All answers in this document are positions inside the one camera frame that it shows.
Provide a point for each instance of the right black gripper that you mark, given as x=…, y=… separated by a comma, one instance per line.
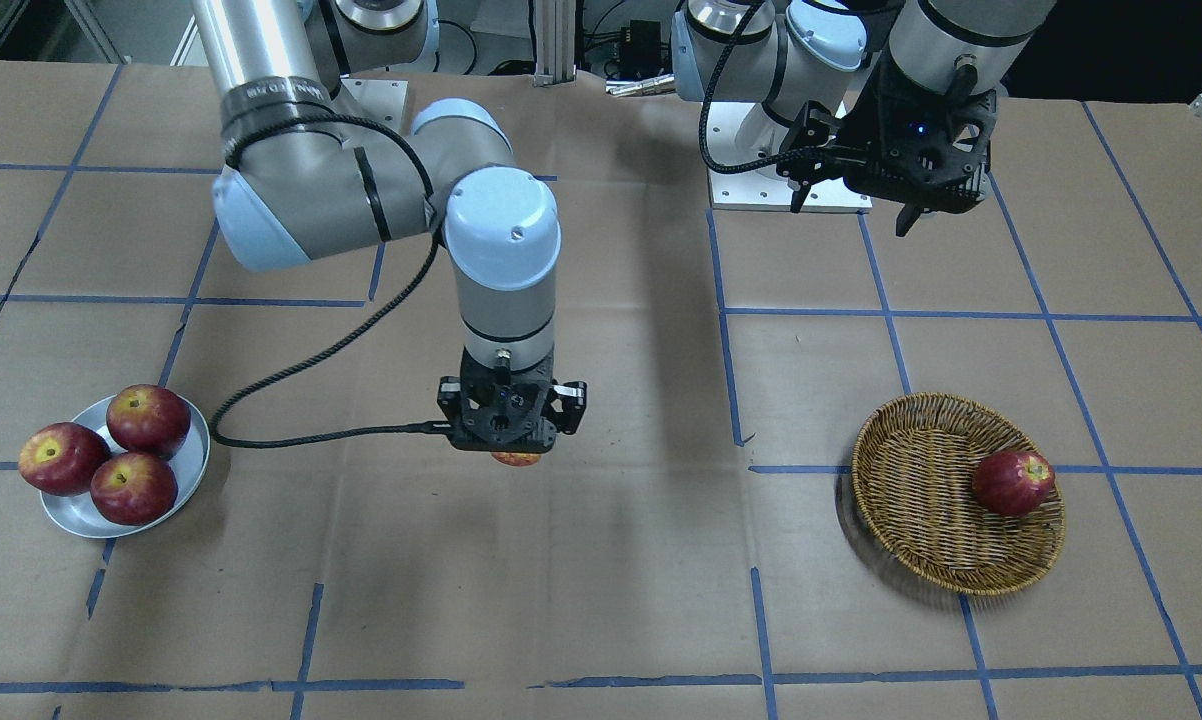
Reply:
x=570, y=402

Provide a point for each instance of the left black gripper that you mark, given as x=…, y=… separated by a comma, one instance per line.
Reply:
x=866, y=128

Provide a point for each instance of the yellow red apple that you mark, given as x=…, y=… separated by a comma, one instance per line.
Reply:
x=516, y=459

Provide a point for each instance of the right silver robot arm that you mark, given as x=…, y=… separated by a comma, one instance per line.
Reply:
x=309, y=173

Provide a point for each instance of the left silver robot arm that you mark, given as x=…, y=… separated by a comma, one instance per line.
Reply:
x=751, y=65

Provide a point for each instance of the woven wicker basket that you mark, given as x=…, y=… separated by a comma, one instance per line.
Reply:
x=911, y=484

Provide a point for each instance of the dark red basket apple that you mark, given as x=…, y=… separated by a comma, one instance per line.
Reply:
x=1012, y=483

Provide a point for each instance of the red apple on plate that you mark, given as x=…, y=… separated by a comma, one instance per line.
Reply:
x=134, y=489
x=61, y=459
x=148, y=418

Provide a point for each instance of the light blue plate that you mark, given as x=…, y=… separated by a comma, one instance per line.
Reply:
x=77, y=514

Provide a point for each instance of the aluminium frame post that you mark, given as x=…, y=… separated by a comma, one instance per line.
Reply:
x=554, y=26

